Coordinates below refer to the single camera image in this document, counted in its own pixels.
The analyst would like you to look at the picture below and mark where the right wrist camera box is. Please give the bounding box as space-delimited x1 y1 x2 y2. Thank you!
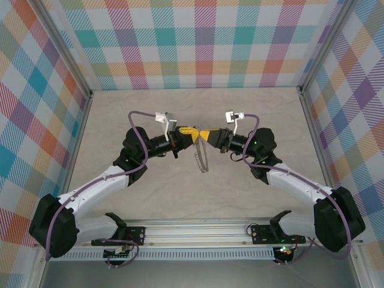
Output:
224 110 245 124

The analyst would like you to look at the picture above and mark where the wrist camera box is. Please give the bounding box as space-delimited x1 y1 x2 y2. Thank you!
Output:
154 111 178 133
224 110 245 124

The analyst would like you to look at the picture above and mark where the metal disc with split rings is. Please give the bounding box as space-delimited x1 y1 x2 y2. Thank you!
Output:
193 138 210 174

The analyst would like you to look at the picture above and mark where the grey metal base tray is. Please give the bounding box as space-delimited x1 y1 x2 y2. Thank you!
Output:
38 257 361 288

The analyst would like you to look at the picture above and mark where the aluminium right frame post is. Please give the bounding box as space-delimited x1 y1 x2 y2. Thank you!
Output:
298 0 355 95

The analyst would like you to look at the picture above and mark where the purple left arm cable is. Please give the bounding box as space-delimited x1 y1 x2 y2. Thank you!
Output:
44 110 157 269

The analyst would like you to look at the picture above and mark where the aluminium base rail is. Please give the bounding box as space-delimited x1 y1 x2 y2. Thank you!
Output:
70 218 311 248

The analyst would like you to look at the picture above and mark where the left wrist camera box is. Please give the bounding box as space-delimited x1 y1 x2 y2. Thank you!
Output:
154 111 178 133

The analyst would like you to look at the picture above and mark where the aluminium left frame post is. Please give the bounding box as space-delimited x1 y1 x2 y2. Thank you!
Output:
32 0 94 98

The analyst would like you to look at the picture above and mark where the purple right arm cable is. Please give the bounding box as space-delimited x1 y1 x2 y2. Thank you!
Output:
243 113 353 266

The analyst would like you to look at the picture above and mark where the aluminium frame post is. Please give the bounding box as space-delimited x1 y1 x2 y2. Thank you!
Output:
32 0 94 98
298 0 355 95

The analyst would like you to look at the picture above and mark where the aluminium table edge rail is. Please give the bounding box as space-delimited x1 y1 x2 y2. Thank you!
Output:
299 86 335 188
56 89 94 199

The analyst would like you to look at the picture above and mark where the white perforated cable duct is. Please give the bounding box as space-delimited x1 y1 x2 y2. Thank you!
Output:
47 247 275 261

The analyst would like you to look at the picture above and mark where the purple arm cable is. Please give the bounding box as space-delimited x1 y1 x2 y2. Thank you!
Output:
44 110 157 269
243 113 353 266

